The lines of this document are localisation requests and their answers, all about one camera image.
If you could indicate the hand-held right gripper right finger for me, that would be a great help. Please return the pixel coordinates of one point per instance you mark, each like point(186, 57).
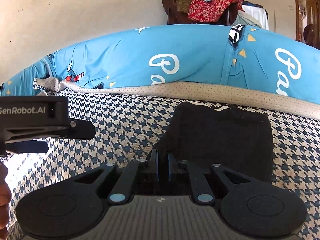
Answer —
point(172, 165)

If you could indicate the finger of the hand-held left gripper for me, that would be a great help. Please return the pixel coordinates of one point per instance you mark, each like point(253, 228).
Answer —
point(30, 147)
point(82, 130)

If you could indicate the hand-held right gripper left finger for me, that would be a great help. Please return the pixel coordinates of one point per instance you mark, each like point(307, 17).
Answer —
point(154, 165)

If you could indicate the black t-shirt with red print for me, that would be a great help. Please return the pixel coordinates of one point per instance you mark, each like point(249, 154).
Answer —
point(220, 135)

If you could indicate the person's left hand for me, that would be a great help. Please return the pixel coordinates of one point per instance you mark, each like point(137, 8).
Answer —
point(3, 195)

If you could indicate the houndstooth bed mat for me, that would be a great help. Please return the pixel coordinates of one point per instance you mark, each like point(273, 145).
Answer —
point(112, 130)

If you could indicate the blue printed quilt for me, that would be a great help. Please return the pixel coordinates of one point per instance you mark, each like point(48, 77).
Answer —
point(125, 52)

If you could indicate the red floral cloth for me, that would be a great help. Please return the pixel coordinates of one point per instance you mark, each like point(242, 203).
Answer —
point(212, 6)

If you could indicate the white tablecloth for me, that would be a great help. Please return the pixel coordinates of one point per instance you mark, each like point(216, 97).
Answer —
point(255, 15)

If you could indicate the wooden door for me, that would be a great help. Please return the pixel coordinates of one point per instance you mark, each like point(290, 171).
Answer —
point(312, 5)

